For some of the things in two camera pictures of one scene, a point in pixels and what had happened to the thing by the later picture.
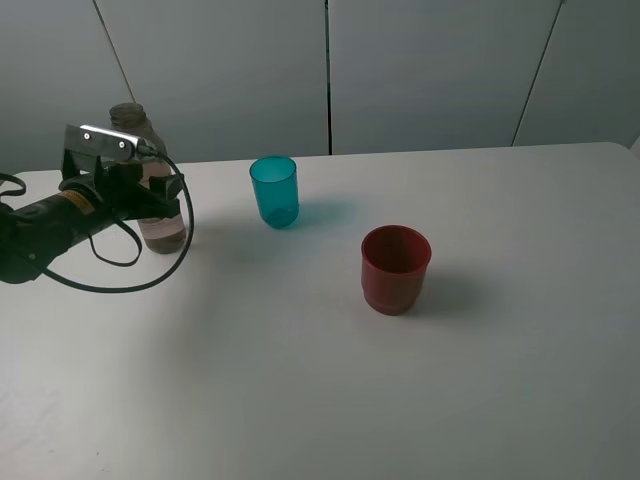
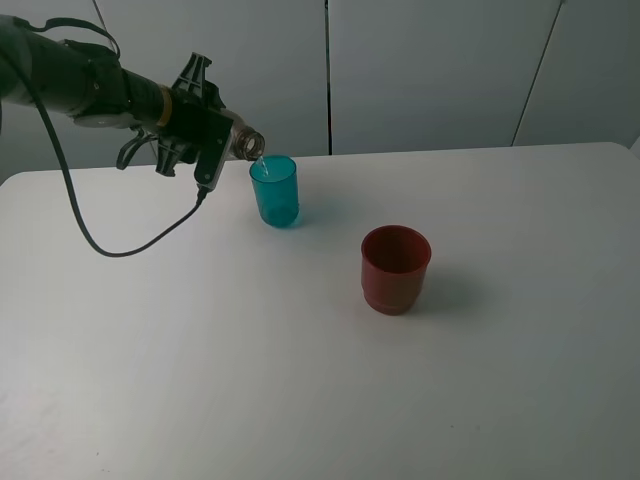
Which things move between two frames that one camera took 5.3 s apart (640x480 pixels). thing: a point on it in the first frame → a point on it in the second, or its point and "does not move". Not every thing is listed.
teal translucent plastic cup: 275,180 does not move
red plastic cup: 394,260 does not move
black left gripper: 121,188 → 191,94
